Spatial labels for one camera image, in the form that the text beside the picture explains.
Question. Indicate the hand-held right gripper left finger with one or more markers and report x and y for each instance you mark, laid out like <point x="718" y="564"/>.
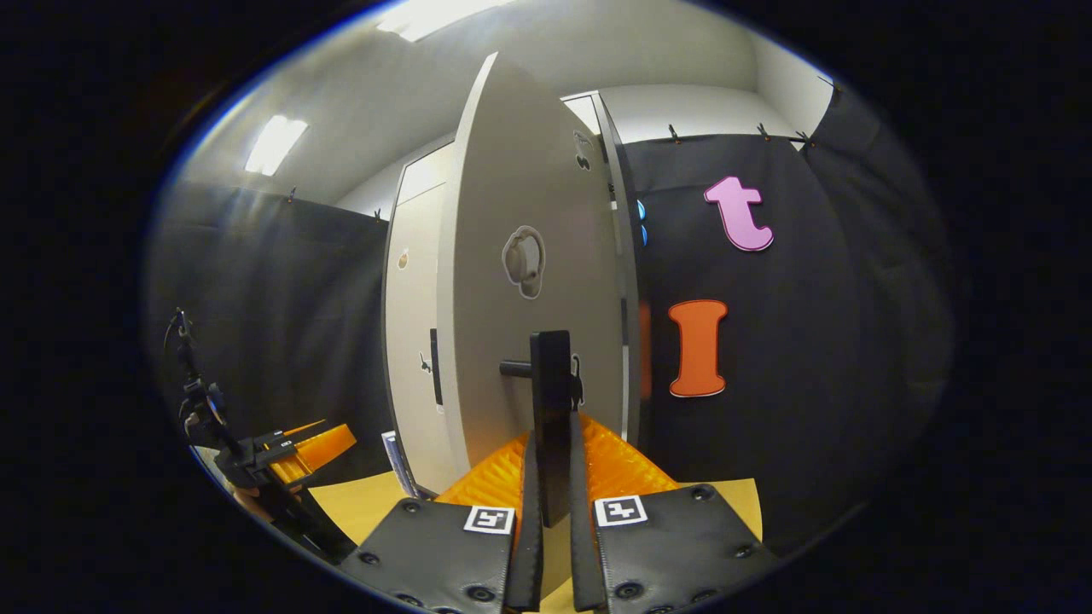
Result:
<point x="526" y="546"/>

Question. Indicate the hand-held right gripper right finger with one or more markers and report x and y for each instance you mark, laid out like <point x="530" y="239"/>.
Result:
<point x="584" y="554"/>

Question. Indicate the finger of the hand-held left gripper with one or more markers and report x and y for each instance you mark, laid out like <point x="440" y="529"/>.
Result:
<point x="303" y="431"/>
<point x="324" y="452"/>

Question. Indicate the beige cabinet door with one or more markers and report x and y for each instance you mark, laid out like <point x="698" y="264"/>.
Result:
<point x="529" y="170"/>
<point x="414" y="298"/>

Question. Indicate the beige double-door shoe cabinet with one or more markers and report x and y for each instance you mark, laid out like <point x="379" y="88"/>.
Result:
<point x="422" y="170"/>

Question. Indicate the small ceiling light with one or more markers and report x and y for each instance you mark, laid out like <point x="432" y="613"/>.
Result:
<point x="275" y="145"/>

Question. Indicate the black backdrop cloth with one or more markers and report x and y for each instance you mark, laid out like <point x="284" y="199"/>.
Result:
<point x="810" y="341"/>

